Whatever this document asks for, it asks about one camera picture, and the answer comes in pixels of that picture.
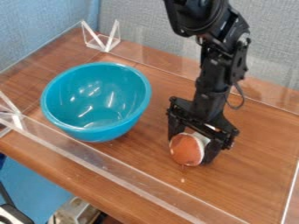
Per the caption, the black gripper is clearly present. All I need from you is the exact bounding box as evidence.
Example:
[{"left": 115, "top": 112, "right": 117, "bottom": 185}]
[{"left": 165, "top": 96, "right": 239, "bottom": 164}]

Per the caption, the brown and white toy mushroom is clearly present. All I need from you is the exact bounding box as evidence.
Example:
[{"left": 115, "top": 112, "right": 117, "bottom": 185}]
[{"left": 169, "top": 132, "right": 211, "bottom": 166}]

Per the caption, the blue plastic bowl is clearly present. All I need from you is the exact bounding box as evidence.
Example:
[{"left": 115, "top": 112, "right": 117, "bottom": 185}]
[{"left": 40, "top": 62, "right": 152, "bottom": 143}]

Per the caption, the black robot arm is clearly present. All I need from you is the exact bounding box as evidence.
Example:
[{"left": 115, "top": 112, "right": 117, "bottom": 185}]
[{"left": 163, "top": 0, "right": 251, "bottom": 164}]

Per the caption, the clear acrylic back barrier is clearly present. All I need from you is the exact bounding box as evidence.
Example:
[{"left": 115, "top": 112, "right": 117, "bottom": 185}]
[{"left": 97, "top": 29, "right": 299, "bottom": 116}]

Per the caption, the clear acrylic barrier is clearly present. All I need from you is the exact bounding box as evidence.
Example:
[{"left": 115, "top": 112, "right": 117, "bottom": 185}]
[
  {"left": 0, "top": 112, "right": 248, "bottom": 224},
  {"left": 97, "top": 29, "right": 299, "bottom": 116}
]

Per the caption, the clear acrylic front barrier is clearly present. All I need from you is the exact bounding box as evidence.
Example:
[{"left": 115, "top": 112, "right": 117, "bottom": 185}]
[{"left": 0, "top": 112, "right": 248, "bottom": 224}]

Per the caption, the white box under table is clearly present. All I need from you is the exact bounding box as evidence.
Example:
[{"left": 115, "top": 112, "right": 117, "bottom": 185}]
[{"left": 49, "top": 197, "right": 100, "bottom": 224}]

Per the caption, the grey black object bottom left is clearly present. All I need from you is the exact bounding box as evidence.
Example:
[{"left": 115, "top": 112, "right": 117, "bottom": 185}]
[{"left": 0, "top": 181, "right": 34, "bottom": 224}]

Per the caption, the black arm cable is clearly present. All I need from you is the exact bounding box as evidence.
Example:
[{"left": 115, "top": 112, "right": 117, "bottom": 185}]
[{"left": 225, "top": 81, "right": 247, "bottom": 110}]

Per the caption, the clear acrylic corner bracket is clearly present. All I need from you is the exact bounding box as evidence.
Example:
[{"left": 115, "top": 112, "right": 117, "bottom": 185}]
[{"left": 80, "top": 20, "right": 121, "bottom": 53}]

